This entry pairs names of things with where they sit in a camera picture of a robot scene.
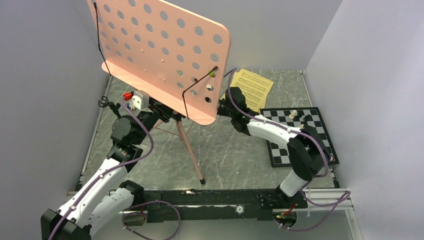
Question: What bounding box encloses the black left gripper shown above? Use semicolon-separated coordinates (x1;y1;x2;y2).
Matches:
133;93;180;145

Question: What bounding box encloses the yellow sheet music page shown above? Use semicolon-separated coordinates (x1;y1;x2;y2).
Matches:
230;69;274;112

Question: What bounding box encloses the pink music stand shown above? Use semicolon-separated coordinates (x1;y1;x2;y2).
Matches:
86;0;232;185

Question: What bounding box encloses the black microphone stand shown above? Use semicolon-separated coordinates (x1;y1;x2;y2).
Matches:
98;95;122;119

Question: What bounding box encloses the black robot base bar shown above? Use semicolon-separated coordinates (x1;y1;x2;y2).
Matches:
128;188;308;223

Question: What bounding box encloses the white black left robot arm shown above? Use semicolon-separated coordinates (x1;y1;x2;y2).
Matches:
40;103;173;240

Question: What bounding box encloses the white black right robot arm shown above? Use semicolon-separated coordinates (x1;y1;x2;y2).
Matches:
217;87;331;208

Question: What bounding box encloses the white chess piece upper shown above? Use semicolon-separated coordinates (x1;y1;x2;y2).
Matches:
289;110;298;120

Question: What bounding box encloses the colourful toy block vehicle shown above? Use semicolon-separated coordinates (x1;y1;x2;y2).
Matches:
192;70;215;83

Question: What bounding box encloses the black white chessboard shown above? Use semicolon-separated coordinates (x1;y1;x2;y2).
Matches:
259;106;340;169

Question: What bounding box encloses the black chess piece left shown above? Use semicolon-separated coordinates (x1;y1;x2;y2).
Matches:
295;110;304;120

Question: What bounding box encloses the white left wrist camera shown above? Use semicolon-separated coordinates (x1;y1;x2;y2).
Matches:
123;90;150;112

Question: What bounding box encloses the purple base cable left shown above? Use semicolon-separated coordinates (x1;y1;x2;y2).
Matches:
121;200;182;240

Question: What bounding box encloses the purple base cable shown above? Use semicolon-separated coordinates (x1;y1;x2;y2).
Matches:
121;200;182;240
277;189;352;233

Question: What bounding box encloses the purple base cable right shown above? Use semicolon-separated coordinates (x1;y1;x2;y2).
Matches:
277;189;352;233

